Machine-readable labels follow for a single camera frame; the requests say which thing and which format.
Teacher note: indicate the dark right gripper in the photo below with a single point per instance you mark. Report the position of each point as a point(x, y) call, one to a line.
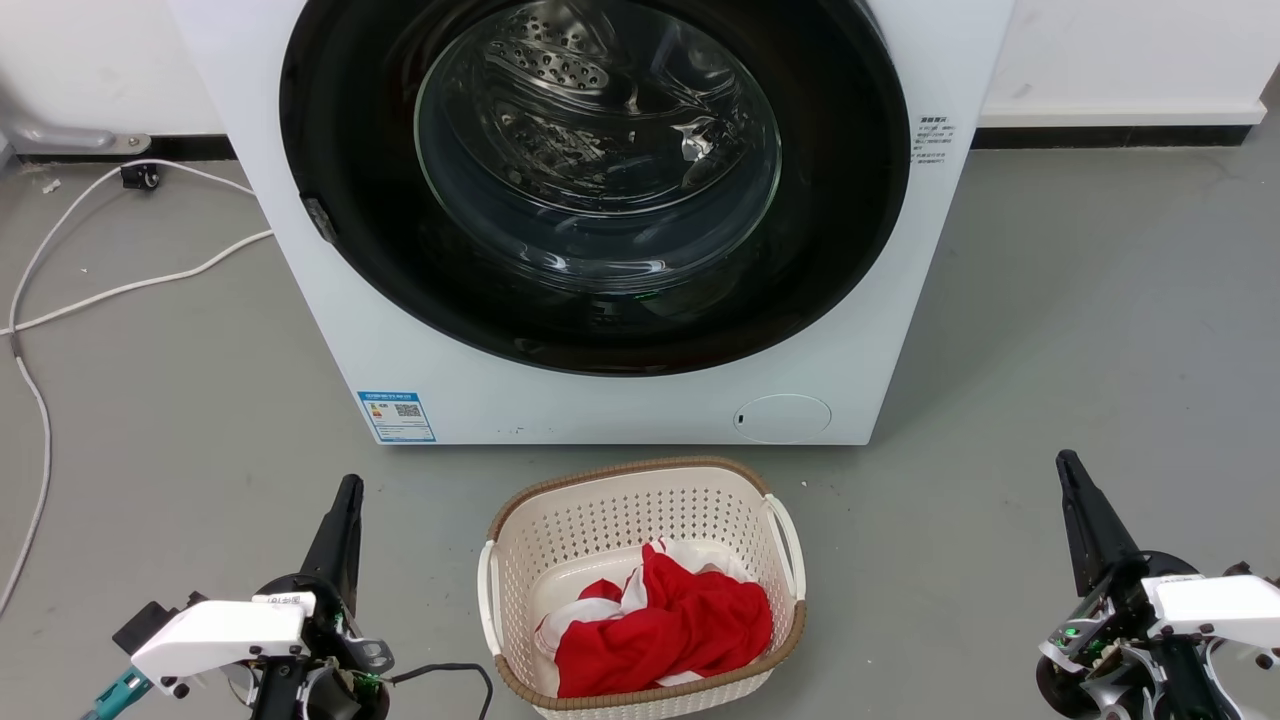
point(1095, 650)

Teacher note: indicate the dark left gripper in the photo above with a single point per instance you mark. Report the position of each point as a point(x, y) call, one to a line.
point(340, 650)

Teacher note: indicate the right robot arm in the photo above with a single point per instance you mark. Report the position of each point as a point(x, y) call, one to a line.
point(1195, 685)

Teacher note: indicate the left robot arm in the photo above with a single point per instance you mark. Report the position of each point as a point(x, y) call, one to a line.
point(278, 695)

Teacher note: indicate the white front-load washing machine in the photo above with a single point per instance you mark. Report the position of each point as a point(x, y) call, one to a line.
point(620, 410)

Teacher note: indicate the round black glass washer door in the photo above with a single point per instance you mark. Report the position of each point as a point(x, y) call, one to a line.
point(850, 200)

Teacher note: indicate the blue energy label sticker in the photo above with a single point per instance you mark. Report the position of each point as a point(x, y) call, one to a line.
point(397, 417)

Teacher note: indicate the cream plastic laundry basket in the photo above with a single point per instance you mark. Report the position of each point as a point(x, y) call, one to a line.
point(600, 520)

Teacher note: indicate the round white filter cover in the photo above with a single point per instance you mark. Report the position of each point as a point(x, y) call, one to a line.
point(785, 419)

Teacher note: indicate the red and white garment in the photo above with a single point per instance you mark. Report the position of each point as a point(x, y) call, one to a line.
point(670, 625)

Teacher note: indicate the small black floor clip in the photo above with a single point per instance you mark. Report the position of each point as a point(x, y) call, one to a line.
point(140, 177)

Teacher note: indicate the grey text sticker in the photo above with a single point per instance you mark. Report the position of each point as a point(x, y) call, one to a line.
point(933, 140)

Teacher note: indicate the steel washer drum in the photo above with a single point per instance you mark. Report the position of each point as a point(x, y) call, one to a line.
point(560, 60)

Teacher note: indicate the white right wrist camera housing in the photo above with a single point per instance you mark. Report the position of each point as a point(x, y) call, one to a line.
point(1220, 605)

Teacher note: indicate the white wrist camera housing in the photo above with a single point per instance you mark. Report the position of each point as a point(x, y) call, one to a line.
point(1220, 605)
point(220, 635)

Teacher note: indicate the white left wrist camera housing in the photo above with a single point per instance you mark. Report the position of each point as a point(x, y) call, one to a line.
point(220, 635)

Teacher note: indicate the white wall ledge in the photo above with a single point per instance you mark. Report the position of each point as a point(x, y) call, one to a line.
point(1120, 112)

